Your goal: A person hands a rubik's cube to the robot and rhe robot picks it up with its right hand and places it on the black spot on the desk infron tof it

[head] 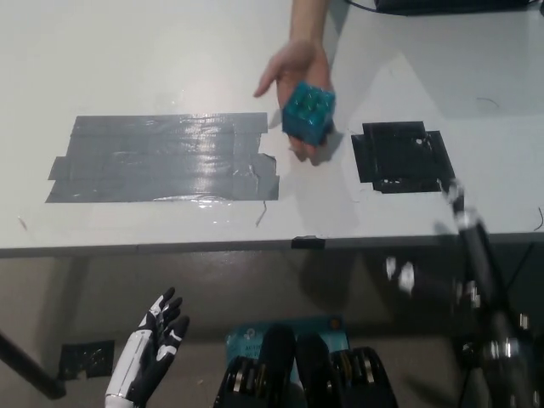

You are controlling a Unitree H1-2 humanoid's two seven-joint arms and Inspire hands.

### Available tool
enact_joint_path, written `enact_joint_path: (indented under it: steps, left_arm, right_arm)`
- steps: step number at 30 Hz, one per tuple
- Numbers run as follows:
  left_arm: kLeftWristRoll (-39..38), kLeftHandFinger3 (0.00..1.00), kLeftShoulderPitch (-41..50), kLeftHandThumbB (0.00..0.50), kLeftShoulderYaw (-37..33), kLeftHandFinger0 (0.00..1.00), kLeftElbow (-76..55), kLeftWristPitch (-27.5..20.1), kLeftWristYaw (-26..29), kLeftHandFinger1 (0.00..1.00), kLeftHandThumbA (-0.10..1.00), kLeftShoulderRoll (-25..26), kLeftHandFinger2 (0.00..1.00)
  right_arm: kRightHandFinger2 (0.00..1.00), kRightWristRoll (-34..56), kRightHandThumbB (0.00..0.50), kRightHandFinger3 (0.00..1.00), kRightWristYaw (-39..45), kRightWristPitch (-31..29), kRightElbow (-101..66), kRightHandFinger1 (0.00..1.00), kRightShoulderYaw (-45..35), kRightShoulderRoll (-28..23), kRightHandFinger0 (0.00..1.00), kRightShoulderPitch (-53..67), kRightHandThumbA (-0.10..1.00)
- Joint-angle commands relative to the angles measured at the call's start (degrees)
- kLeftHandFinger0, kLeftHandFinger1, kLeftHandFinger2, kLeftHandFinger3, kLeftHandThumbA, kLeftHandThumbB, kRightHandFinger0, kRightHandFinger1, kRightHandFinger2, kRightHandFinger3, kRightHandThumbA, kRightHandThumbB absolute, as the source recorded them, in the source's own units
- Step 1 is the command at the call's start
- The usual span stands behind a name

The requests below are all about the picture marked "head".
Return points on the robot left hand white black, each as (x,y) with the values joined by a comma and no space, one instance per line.
(144,357)

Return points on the person's bare hand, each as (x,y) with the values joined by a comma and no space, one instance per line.
(297,64)

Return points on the robot right hand black silver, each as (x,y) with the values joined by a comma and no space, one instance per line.
(501,340)

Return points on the teal rubik's cube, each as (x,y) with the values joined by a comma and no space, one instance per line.
(308,112)

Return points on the black tape patch on floor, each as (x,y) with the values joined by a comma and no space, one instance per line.
(85,359)

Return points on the black metal table leg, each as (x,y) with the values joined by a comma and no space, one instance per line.
(32,367)

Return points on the black tape square patch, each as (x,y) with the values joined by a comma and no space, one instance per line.
(399,157)

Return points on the black flat device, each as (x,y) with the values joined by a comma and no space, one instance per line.
(459,5)

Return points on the grey duct tape patch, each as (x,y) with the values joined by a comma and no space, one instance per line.
(161,157)

